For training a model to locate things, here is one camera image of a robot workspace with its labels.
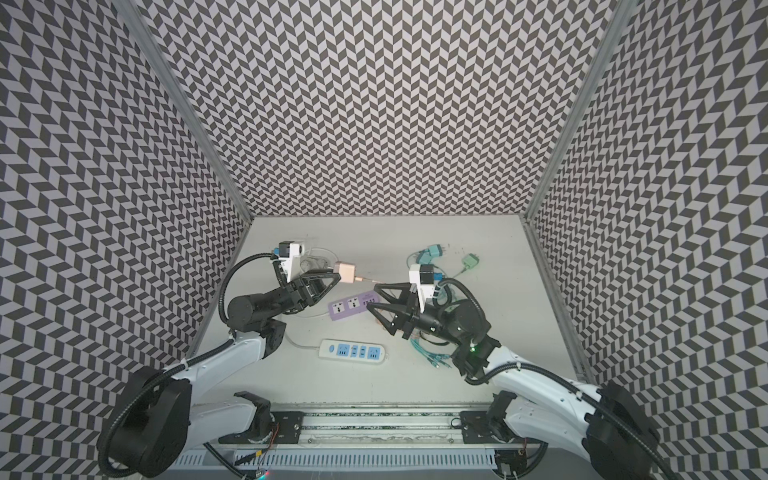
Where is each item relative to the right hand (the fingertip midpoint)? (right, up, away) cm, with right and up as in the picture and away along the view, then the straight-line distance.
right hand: (370, 308), depth 61 cm
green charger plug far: (+31, +7, +43) cm, 54 cm away
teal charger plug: (+15, +9, +43) cm, 47 cm away
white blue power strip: (-8, -17, +22) cm, 29 cm away
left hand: (-6, +6, +1) cm, 8 cm away
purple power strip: (-9, -6, +31) cm, 32 cm away
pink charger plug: (-5, +8, 0) cm, 9 cm away
